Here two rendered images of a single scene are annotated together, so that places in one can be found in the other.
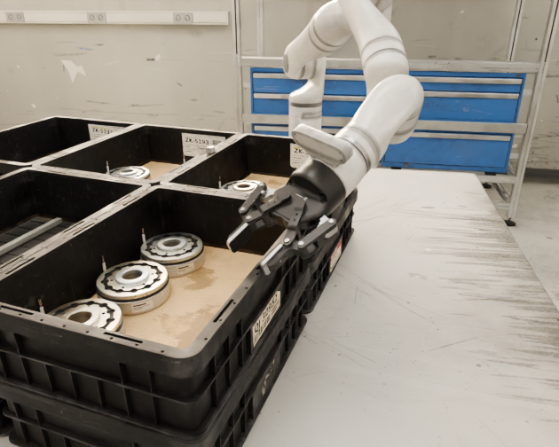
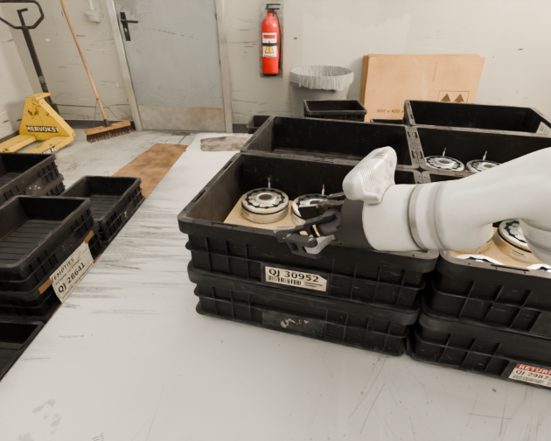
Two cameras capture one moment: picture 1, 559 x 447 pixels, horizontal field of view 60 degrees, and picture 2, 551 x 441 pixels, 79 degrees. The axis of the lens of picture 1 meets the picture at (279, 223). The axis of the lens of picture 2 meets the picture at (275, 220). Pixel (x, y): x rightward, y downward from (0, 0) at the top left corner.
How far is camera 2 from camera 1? 61 cm
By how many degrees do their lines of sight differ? 73
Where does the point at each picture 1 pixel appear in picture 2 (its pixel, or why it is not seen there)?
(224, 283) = not seen: hidden behind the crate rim
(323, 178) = (350, 206)
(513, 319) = not seen: outside the picture
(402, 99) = (524, 184)
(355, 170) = (385, 224)
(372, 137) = (437, 206)
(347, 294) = (482, 404)
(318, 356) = (352, 372)
